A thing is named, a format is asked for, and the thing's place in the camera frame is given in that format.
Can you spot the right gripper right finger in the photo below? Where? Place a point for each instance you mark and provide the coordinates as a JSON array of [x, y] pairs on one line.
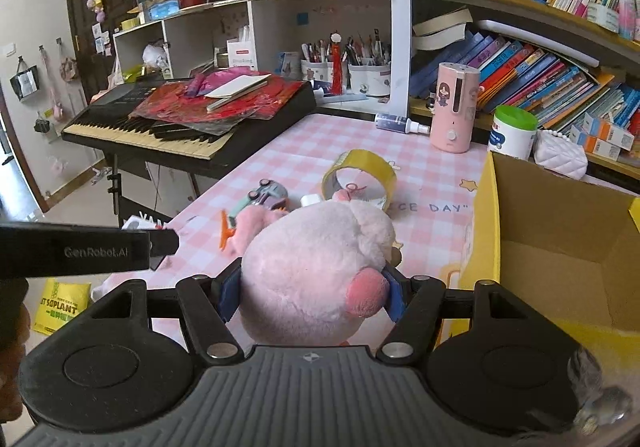
[[413, 305]]

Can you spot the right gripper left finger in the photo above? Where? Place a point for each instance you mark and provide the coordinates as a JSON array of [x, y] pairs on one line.
[[207, 305]]

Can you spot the pink plush toy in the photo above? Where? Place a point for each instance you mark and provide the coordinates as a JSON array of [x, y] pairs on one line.
[[310, 277]]

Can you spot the small toy car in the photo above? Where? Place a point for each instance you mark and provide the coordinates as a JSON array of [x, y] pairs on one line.
[[268, 193]]

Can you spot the yellow tape roll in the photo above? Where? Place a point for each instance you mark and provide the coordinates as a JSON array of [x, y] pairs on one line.
[[363, 175]]

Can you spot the yellow cardboard box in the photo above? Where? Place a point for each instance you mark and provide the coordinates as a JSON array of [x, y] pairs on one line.
[[567, 248]]

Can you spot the white power bank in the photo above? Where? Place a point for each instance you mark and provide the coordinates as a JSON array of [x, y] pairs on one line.
[[310, 199]]

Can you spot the person left hand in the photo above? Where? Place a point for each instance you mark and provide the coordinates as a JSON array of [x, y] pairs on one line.
[[15, 323]]

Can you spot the yellow plastic bag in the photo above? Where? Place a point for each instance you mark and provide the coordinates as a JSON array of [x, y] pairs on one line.
[[60, 303]]

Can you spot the pink checkered tablecloth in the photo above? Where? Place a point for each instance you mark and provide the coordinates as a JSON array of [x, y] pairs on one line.
[[431, 207]]

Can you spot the black Yamaha keyboard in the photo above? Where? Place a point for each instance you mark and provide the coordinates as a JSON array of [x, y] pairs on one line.
[[151, 122]]

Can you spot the small spray bottle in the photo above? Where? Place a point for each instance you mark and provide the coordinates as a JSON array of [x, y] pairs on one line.
[[400, 124]]

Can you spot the green lid white jar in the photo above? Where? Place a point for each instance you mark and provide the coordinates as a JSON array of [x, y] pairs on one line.
[[513, 132]]

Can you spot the red papers pile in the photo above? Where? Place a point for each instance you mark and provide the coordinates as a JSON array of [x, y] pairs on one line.
[[184, 102]]

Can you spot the white quilted pouch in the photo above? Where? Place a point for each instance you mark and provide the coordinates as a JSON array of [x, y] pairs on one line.
[[555, 152]]

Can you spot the pink humidifier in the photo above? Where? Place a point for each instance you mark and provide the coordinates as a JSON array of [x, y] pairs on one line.
[[454, 107]]

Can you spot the white notebook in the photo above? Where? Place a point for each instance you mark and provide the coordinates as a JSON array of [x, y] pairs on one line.
[[234, 89]]

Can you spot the right white pen holder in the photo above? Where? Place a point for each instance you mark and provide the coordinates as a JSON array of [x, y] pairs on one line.
[[371, 81]]

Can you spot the white pen holder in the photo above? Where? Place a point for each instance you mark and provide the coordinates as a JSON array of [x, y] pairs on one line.
[[316, 71], [371, 81]]

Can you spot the red doll figurine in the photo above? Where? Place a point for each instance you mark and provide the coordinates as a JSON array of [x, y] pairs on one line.
[[336, 59]]

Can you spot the left white pen holder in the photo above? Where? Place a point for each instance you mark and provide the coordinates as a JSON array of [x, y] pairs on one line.
[[316, 71]]

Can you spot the white desktop shelf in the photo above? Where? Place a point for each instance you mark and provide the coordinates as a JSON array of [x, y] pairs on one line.
[[257, 31]]

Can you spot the wooden bookshelf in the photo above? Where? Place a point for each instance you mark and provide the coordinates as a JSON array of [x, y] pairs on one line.
[[612, 52]]

